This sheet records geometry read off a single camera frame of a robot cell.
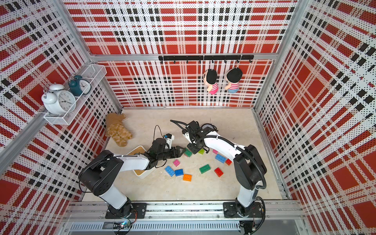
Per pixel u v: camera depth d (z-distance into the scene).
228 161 0.90
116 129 0.96
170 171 0.86
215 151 0.58
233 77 0.95
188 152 0.90
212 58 0.89
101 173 0.46
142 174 0.80
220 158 0.92
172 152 0.82
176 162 0.90
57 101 0.60
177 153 0.82
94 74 0.90
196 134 0.66
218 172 0.86
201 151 0.78
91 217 0.74
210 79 0.96
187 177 0.83
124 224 0.69
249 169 0.46
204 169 0.87
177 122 0.78
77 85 0.71
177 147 0.83
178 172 0.85
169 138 0.84
